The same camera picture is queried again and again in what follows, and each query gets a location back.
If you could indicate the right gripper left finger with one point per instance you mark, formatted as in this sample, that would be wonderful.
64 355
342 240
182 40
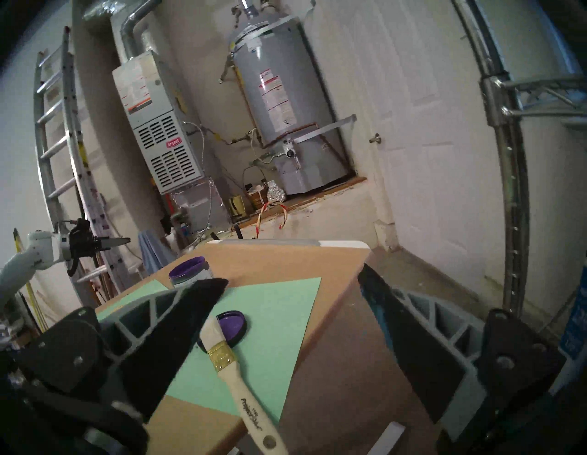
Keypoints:
174 339

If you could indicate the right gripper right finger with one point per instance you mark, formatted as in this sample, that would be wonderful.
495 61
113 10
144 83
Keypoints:
412 348

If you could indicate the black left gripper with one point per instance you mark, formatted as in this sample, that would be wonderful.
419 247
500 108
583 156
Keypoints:
80 243

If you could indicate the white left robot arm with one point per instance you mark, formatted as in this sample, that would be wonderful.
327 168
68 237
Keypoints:
32 250

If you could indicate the purple paint jar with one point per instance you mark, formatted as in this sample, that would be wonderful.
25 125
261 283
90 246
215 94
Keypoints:
188 268

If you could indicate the blue cloth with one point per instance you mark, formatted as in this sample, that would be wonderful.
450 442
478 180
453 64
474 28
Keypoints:
153 252

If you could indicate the large green paper sheet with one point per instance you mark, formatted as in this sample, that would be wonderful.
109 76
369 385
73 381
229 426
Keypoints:
137 296

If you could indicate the purple jar lid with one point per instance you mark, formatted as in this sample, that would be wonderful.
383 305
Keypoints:
231 328

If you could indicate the small green paper sheet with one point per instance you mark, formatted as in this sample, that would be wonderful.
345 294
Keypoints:
275 330

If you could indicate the grey bryant furnace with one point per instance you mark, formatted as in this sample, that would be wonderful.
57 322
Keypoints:
160 137

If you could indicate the aluminium ladder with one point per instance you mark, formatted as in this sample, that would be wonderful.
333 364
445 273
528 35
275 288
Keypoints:
69 114

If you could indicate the striped candy cane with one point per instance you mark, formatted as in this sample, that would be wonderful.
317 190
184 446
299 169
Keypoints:
259 220

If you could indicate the foil wrapped object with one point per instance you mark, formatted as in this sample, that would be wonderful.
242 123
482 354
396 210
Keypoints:
276 192

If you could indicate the brown wooden ledge board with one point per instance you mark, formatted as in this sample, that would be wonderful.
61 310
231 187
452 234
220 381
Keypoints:
339 185

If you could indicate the white panel door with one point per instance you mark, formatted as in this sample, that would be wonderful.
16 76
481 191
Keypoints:
435 160

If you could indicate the grey water heater tank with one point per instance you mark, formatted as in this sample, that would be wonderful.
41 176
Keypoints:
293 151

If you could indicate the metal door knob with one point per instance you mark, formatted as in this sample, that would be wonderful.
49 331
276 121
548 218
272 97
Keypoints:
375 138

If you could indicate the grey metal flue duct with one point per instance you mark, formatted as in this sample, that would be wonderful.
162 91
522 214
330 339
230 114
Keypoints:
133 27

